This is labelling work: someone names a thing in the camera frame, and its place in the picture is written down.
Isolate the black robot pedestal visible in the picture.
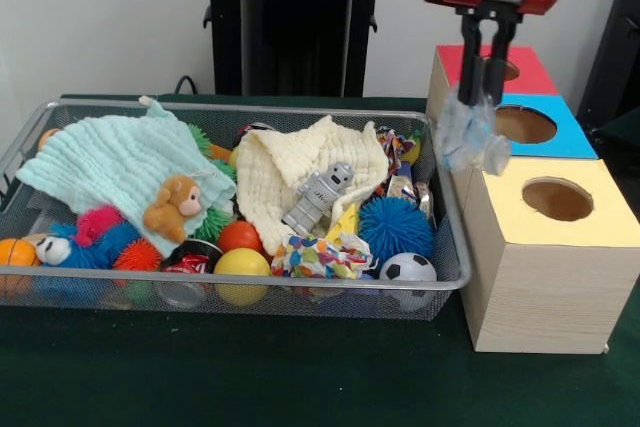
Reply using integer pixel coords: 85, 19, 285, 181
192, 0, 404, 98

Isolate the grey robot toy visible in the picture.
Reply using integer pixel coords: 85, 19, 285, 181
282, 160, 356, 237

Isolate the black looped cable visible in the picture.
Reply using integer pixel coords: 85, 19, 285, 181
172, 75, 202, 96

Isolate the wooden box with three holes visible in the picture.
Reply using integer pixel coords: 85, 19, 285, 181
426, 44, 640, 354

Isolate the mint green cloth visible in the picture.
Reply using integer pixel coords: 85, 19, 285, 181
15, 95, 237, 256

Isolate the small soccer ball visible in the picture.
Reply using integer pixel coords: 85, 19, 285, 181
378, 251, 439, 311

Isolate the clear packet with blue label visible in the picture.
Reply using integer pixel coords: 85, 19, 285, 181
433, 91, 512, 177

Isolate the orange ball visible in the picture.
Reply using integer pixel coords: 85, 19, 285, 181
218, 220, 265, 254

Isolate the blue spiky ball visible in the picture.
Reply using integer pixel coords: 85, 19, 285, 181
357, 195, 435, 263

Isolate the yellow ball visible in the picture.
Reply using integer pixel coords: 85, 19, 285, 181
214, 247, 274, 307

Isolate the dark green tablecloth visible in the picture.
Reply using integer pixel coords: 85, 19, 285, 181
0, 93, 640, 427

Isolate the blue spiky toy with eyes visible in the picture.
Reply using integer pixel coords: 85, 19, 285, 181
35, 220, 144, 271

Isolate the cream cloth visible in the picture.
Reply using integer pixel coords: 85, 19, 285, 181
234, 114, 391, 257

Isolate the silver mesh bin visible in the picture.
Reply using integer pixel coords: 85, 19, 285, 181
0, 96, 474, 322

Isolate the black chair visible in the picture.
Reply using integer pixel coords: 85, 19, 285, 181
574, 0, 640, 123

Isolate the small orange basketball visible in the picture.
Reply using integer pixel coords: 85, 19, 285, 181
0, 237, 42, 293

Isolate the orange plush bear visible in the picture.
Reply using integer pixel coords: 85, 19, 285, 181
143, 174, 204, 243

